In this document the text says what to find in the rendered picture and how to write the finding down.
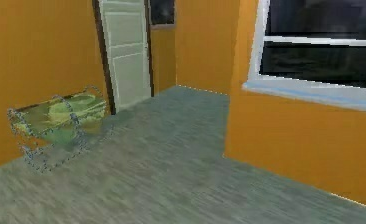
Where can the white panelled room door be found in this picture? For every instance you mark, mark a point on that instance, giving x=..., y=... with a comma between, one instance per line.
x=128, y=53

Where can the dark framed window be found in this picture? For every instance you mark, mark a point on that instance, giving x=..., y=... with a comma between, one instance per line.
x=162, y=12

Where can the white framed window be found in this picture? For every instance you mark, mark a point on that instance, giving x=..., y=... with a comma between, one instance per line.
x=317, y=56

